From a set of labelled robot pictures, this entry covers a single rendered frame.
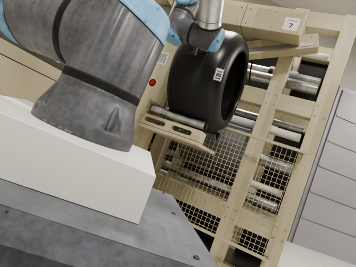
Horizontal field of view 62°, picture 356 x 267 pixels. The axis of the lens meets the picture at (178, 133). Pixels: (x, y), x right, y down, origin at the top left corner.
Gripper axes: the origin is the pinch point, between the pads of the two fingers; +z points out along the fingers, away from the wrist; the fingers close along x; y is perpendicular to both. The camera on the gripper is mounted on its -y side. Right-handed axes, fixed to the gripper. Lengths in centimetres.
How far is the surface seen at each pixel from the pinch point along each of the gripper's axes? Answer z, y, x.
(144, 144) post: 34, -50, 28
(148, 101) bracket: 13.4, -29.2, 25.3
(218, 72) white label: 3.2, -8.0, -9.9
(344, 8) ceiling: 300, 280, -45
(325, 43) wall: 365, 260, -33
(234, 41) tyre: 7.7, 12.9, -9.6
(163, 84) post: 25.2, -13.1, 27.7
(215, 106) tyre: 14.2, -21.3, -11.2
